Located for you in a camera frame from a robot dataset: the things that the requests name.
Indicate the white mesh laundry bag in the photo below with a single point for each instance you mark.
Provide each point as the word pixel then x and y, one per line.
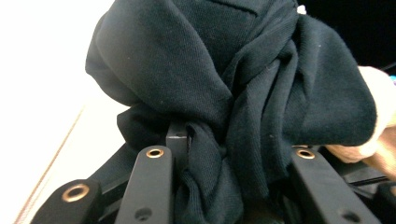
pixel 31 62

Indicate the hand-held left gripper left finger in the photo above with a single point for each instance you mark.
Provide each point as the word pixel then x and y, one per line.
pixel 149 186

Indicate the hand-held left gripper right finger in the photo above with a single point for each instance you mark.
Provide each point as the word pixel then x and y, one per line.
pixel 323 193

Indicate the black garment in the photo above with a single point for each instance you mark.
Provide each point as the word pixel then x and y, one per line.
pixel 193 77

